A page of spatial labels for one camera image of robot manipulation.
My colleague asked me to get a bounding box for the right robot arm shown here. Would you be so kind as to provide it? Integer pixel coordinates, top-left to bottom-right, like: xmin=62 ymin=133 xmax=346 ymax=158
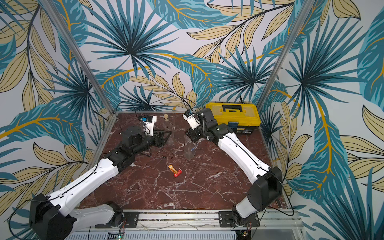
xmin=183 ymin=109 xmax=283 ymax=226

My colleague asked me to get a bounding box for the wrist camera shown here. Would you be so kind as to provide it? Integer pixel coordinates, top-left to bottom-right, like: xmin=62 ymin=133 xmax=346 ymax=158
xmin=183 ymin=109 xmax=201 ymax=130
xmin=142 ymin=115 xmax=157 ymax=137

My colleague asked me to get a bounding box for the aluminium front rail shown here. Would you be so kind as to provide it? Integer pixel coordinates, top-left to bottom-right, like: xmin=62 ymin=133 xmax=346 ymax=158
xmin=66 ymin=210 xmax=309 ymax=240

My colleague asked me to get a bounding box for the glass bottle with cork stopper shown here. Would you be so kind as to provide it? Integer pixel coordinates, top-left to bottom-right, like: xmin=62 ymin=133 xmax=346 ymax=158
xmin=163 ymin=114 xmax=175 ymax=148

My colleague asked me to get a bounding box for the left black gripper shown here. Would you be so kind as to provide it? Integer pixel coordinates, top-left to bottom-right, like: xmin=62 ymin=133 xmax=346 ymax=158
xmin=132 ymin=128 xmax=173 ymax=156

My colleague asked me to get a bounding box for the yellow and black toolbox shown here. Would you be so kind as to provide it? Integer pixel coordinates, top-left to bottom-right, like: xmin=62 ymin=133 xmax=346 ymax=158
xmin=206 ymin=103 xmax=261 ymax=134

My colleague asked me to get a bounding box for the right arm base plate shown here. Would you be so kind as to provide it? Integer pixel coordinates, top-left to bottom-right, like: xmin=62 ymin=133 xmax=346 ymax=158
xmin=218 ymin=211 xmax=260 ymax=228

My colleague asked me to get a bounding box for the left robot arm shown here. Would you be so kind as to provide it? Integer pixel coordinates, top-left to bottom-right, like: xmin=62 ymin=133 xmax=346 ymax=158
xmin=29 ymin=126 xmax=171 ymax=240

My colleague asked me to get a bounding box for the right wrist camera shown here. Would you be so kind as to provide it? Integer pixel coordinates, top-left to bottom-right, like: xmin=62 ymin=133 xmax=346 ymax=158
xmin=183 ymin=109 xmax=201 ymax=130

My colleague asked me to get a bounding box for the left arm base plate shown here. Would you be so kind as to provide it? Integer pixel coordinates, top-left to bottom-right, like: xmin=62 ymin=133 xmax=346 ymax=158
xmin=95 ymin=212 xmax=139 ymax=229

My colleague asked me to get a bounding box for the orange bottle label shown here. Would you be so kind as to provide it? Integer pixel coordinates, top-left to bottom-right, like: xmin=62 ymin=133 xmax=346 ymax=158
xmin=168 ymin=165 xmax=178 ymax=174

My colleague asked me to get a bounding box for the red bottle label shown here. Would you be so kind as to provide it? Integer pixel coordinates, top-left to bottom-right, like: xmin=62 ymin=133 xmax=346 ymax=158
xmin=174 ymin=169 xmax=183 ymax=178

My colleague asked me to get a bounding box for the slim glass bottle with cork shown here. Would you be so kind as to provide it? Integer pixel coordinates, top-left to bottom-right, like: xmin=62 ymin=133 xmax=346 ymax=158
xmin=184 ymin=136 xmax=198 ymax=160

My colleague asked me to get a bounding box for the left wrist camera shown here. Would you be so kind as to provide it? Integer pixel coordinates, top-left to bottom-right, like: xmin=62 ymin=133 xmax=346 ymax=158
xmin=142 ymin=115 xmax=157 ymax=137

